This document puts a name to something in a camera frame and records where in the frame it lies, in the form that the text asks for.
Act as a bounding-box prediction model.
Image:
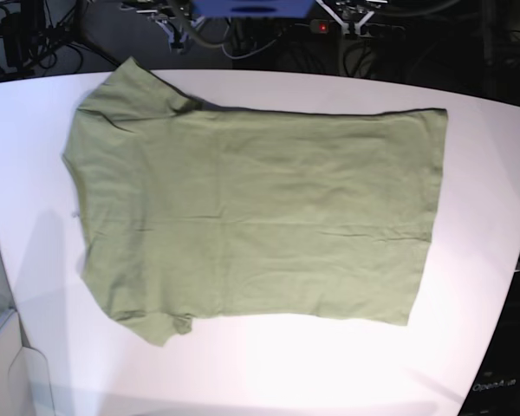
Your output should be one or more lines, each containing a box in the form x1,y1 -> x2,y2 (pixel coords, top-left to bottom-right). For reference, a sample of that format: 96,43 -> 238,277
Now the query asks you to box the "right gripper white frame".
148,10 -> 188,50

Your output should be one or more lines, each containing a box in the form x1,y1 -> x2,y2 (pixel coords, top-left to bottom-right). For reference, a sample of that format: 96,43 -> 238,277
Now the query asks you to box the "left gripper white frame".
324,1 -> 374,36

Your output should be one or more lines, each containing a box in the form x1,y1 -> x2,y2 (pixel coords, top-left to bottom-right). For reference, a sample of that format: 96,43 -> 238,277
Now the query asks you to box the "green T-shirt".
62,60 -> 448,346

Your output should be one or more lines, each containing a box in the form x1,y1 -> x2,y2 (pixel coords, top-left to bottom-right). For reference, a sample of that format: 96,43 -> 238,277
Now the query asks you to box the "black power strip red light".
309,19 -> 343,35

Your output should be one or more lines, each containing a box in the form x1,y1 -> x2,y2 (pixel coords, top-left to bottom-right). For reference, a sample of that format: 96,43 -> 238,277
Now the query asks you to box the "blue box overhead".
192,0 -> 315,18

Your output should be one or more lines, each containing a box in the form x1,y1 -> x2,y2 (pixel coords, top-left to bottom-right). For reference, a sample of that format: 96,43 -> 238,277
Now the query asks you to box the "white bin at left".
0,309 -> 55,415

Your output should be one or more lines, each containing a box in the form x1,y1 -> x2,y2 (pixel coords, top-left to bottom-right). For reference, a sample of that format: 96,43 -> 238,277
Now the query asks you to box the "black OpenArm labelled box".
459,271 -> 520,415

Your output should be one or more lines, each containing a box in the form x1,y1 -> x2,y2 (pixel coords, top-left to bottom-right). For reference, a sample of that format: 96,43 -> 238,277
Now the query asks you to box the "grey cable loop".
172,0 -> 235,49

